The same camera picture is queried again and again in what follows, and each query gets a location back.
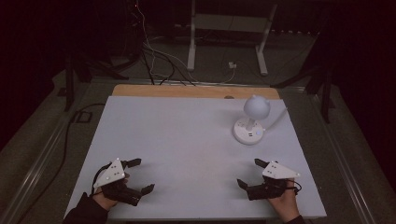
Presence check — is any white round-head desk lamp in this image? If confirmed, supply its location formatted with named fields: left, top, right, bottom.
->
left=233, top=94, right=272, bottom=147

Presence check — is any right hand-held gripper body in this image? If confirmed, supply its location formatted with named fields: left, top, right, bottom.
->
left=247, top=160, right=302, bottom=202

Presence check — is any thin white cable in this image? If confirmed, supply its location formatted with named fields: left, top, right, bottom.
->
left=134, top=0, right=236, bottom=85

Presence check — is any black cable bundle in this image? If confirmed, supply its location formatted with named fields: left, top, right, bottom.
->
left=140, top=42, right=196, bottom=87

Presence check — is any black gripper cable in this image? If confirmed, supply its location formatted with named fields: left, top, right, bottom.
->
left=91, top=161, right=112, bottom=196
left=285, top=178, right=304, bottom=196

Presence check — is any metal floor rail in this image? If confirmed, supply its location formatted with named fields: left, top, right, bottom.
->
left=310, top=92, right=378, bottom=224
left=0, top=117, right=70, bottom=224

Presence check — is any white table board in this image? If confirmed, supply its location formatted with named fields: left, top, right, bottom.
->
left=64, top=95, right=328, bottom=219

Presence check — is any black floor cable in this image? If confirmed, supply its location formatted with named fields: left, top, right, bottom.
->
left=16, top=103, right=107, bottom=224

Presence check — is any person's right hand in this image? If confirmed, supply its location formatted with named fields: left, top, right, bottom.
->
left=267, top=179, right=302, bottom=224

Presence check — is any white metal stand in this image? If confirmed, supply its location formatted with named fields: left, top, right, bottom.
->
left=186, top=0, right=279, bottom=77

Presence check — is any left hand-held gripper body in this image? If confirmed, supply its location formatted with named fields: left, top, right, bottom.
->
left=92, top=157, right=143, bottom=207

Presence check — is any person's left hand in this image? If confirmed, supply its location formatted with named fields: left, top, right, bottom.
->
left=92, top=189, right=120, bottom=212

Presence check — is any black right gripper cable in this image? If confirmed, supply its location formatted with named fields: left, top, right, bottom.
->
left=285, top=178, right=304, bottom=196

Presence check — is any black tripod stand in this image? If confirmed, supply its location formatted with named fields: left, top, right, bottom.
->
left=63, top=53, right=131, bottom=113
left=269, top=61, right=337, bottom=125

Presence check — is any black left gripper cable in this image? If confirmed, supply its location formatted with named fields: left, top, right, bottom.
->
left=91, top=161, right=112, bottom=196

